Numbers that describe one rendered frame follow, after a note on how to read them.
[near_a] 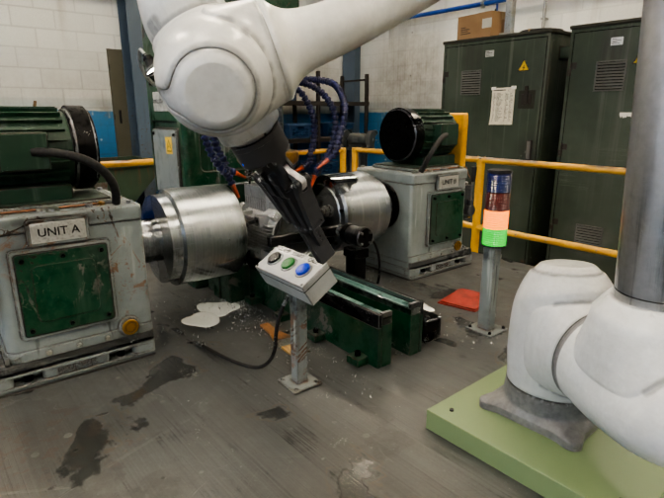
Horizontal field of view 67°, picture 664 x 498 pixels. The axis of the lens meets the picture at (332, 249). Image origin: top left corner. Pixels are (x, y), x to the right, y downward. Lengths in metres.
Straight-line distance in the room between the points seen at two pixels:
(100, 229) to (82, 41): 5.54
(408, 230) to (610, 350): 1.07
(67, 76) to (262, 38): 6.10
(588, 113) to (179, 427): 3.76
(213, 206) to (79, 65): 5.39
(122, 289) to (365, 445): 0.63
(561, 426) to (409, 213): 0.94
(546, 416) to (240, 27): 0.75
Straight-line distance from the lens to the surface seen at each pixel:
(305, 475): 0.87
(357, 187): 1.57
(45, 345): 1.22
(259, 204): 1.49
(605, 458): 0.94
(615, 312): 0.73
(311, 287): 0.93
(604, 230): 4.27
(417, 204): 1.70
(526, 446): 0.92
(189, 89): 0.46
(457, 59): 4.89
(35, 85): 6.49
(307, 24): 0.53
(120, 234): 1.19
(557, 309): 0.86
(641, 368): 0.72
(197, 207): 1.29
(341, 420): 0.99
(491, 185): 1.28
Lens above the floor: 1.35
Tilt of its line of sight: 15 degrees down
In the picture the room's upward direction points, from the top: straight up
